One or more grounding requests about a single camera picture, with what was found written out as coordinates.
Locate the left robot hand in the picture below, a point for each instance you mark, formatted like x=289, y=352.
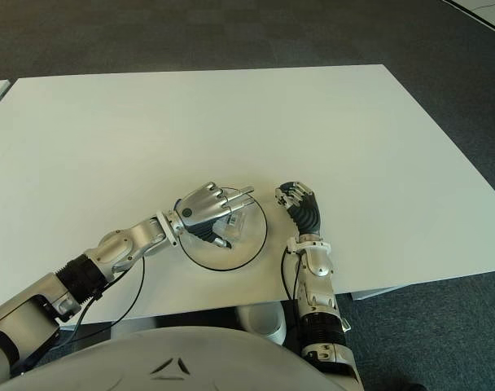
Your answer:
x=200, y=207

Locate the grey robot torso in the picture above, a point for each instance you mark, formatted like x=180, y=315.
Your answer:
x=150, y=358

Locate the white plate black rim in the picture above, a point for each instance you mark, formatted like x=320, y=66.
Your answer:
x=247, y=248

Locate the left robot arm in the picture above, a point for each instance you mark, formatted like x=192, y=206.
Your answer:
x=125, y=244

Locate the clear water bottle blue cap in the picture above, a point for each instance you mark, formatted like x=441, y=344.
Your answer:
x=236, y=224

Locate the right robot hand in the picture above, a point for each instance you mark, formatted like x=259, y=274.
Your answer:
x=306, y=212

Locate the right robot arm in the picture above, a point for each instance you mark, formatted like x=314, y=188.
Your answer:
x=318, y=264

